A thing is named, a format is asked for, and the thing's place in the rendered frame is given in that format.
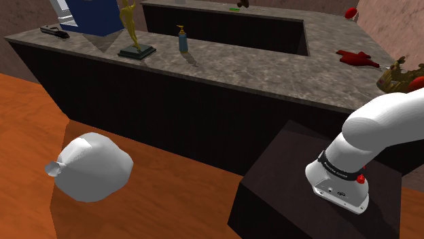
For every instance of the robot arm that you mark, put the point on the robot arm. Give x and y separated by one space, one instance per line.
374 129

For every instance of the dark counter cabinet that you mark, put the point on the dark counter cabinet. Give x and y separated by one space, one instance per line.
165 106

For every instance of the teal soap dispenser bottle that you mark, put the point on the teal soap dispenser bottle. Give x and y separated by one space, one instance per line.
182 41

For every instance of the dark robot stand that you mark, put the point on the dark robot stand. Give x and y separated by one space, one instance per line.
285 198

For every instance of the green flat object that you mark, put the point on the green flat object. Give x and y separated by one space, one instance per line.
234 9

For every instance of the brown small object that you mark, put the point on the brown small object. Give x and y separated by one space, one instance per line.
243 3

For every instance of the gold figure statue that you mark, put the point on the gold figure statue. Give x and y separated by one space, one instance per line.
131 29

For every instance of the white tied garbage bag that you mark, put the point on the white tied garbage bag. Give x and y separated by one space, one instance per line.
92 168

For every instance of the red cloth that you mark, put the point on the red cloth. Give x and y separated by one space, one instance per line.
356 59

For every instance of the blue and white box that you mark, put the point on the blue and white box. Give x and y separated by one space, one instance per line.
91 16

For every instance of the red round object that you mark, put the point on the red round object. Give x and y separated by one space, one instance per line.
350 12

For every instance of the black stapler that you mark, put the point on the black stapler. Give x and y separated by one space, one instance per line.
54 32

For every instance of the gold crown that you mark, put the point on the gold crown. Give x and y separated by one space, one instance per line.
394 81

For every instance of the red ball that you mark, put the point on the red ball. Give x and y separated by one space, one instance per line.
416 84

